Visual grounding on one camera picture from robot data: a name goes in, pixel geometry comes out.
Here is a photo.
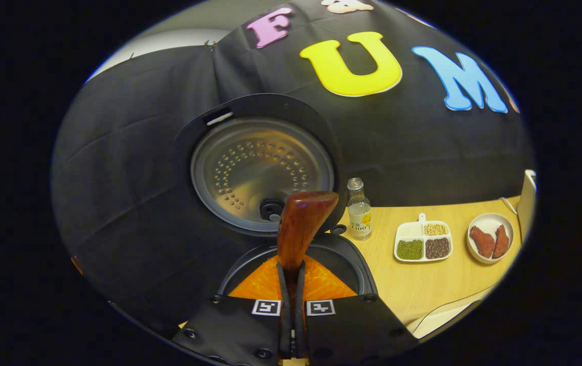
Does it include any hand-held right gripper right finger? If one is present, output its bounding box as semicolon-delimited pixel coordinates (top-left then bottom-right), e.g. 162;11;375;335
295;254;418;366

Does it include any white toaster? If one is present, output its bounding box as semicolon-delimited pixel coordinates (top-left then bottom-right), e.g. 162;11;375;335
517;169;537;242

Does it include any white divided bean dish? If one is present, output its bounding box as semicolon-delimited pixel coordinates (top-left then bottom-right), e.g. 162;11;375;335
394;213;453;263

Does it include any brown wooden spoon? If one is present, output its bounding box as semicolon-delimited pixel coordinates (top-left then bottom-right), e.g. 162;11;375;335
277;191;340;356

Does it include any black silver rice cooker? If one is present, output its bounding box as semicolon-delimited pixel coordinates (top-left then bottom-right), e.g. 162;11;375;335
171;93;379;300

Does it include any round white plate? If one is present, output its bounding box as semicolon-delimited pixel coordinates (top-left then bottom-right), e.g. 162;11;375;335
467;212;514;264

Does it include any small glass bottle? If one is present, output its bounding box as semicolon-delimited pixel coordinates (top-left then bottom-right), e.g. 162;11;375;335
347;177;373;241

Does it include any red meat piece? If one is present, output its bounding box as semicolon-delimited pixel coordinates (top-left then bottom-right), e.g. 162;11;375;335
470;226;496;259
493;224;510;259

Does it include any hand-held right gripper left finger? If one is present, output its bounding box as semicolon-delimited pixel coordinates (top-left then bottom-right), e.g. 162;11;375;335
171;254;291;366

